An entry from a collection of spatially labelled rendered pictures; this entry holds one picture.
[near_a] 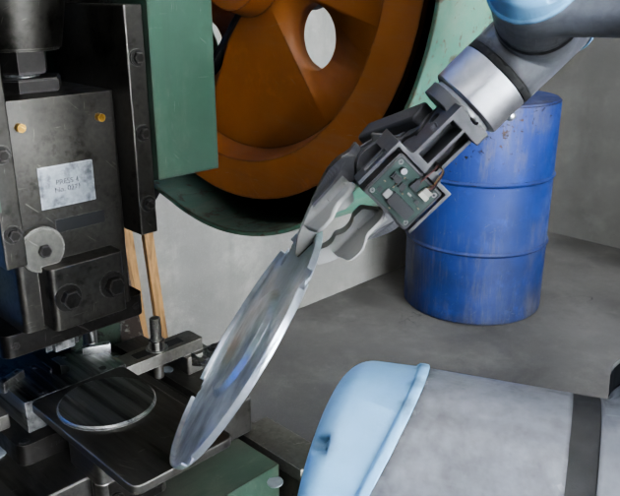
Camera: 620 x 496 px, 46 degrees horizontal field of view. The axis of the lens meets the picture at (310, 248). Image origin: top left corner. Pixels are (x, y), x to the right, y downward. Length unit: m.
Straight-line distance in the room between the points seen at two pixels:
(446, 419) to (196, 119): 0.67
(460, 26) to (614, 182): 3.25
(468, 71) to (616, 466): 0.41
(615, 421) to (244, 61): 0.92
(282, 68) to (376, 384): 0.79
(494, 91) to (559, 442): 0.39
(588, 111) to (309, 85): 3.11
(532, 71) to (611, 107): 3.36
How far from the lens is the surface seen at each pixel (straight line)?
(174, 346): 1.19
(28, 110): 0.90
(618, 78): 4.03
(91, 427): 0.96
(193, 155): 0.97
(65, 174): 0.93
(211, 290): 2.78
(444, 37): 0.88
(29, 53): 0.96
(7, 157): 0.85
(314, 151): 1.05
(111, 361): 1.11
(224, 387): 0.75
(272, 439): 1.16
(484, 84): 0.69
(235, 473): 1.09
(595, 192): 4.15
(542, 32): 0.63
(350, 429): 0.38
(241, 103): 1.21
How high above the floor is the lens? 1.29
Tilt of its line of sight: 20 degrees down
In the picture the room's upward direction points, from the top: straight up
